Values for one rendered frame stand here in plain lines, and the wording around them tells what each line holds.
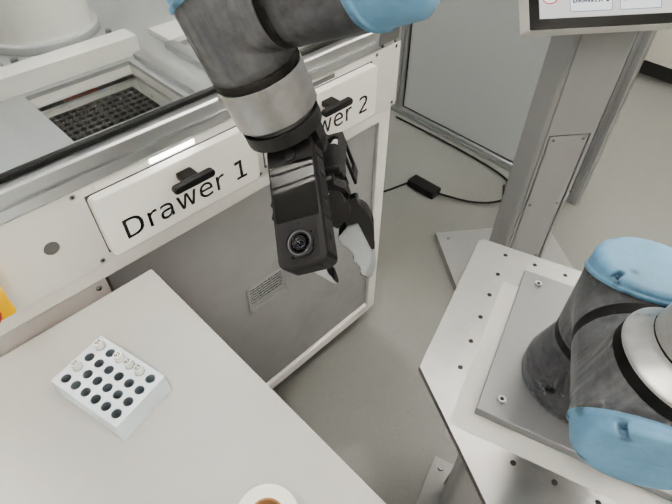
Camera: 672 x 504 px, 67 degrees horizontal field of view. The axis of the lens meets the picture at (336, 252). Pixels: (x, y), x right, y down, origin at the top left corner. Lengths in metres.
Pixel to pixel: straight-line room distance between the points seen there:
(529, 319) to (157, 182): 0.61
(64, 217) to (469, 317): 0.61
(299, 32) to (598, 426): 0.40
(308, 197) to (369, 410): 1.19
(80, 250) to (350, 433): 0.95
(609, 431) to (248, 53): 0.42
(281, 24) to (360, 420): 1.30
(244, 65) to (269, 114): 0.04
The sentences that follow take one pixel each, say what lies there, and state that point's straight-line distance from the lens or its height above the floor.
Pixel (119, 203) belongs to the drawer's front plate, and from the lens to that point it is 0.81.
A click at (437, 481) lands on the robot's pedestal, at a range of 1.48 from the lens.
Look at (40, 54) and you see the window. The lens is 0.73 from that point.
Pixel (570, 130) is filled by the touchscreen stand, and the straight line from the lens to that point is 1.55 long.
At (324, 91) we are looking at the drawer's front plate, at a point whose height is 0.93.
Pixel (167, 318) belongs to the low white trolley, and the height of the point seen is 0.76.
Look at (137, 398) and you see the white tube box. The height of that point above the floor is 0.80.
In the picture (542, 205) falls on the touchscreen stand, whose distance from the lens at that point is 1.70.
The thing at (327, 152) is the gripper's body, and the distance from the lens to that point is 0.50.
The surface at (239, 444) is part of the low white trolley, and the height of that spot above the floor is 0.76.
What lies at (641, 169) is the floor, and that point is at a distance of 2.72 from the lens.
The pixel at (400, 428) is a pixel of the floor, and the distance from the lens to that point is 1.54.
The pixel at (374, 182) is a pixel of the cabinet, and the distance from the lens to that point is 1.30.
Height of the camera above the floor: 1.39
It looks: 46 degrees down
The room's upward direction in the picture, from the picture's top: straight up
